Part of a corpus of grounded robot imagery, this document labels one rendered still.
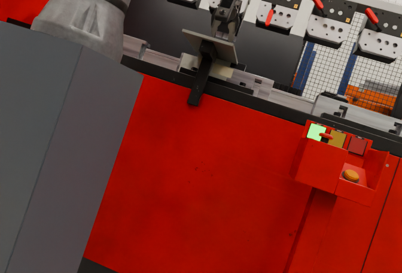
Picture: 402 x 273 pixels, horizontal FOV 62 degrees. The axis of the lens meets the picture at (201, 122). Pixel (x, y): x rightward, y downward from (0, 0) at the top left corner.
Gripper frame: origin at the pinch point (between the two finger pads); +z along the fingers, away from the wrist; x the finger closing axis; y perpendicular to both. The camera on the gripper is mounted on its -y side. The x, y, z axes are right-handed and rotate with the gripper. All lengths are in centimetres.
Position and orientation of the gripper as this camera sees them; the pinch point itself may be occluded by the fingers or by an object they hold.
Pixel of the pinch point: (221, 39)
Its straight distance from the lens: 132.1
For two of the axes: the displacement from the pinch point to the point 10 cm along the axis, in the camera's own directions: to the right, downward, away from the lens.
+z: -1.5, 7.6, 6.4
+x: -9.3, -3.2, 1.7
